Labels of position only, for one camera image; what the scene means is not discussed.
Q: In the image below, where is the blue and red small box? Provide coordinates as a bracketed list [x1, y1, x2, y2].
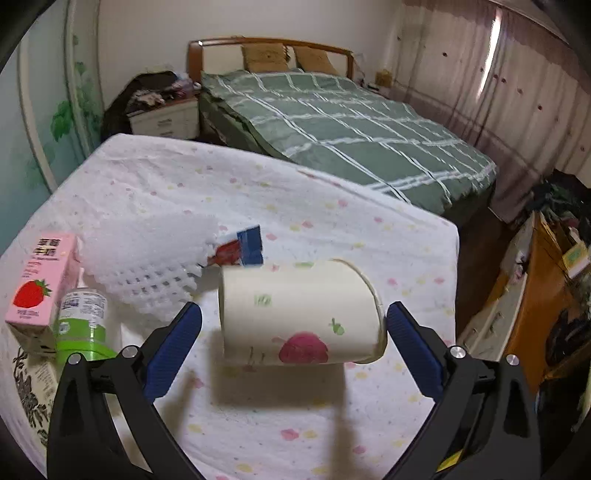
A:
[203, 224, 265, 268]

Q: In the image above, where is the green box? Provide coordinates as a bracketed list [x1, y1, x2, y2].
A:
[561, 242, 590, 278]

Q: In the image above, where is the mixed clothes heap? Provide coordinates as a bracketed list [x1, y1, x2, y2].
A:
[526, 171, 591, 232]

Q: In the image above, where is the pink strawberry milk carton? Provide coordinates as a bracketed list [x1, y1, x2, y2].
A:
[6, 232, 79, 356]

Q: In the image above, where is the white dotted tablecloth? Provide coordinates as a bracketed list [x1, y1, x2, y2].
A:
[0, 134, 460, 480]

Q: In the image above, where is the wooden dresser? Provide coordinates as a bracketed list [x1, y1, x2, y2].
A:
[457, 212, 591, 393]

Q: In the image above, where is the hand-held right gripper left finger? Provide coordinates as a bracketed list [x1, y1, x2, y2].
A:
[46, 301, 206, 480]

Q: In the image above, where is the green checked blanket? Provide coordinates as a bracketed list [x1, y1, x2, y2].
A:
[199, 69, 498, 217]

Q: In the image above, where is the dark clothes pile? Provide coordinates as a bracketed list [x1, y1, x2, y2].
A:
[102, 71, 201, 139]

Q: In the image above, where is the brown pillow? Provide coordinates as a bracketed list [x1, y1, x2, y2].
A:
[294, 46, 340, 75]
[242, 44, 289, 72]

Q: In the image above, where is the sliding wardrobe door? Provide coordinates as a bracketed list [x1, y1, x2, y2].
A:
[0, 0, 105, 250]

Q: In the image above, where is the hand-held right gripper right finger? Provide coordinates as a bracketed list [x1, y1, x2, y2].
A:
[383, 301, 541, 480]

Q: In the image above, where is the wooden bed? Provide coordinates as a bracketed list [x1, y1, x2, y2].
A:
[187, 37, 499, 227]

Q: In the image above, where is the white nightstand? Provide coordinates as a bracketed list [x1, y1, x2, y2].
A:
[127, 97, 200, 139]

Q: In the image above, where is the strawberry print paper cup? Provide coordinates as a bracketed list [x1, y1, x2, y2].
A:
[218, 259, 386, 367]

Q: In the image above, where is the pink curtain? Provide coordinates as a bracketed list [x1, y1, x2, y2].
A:
[388, 0, 502, 121]
[475, 4, 591, 222]

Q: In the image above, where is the long printed cardboard box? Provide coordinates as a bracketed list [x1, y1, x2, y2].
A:
[0, 344, 58, 450]

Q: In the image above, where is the green label plastic bottle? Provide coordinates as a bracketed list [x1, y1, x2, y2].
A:
[53, 268, 118, 363]

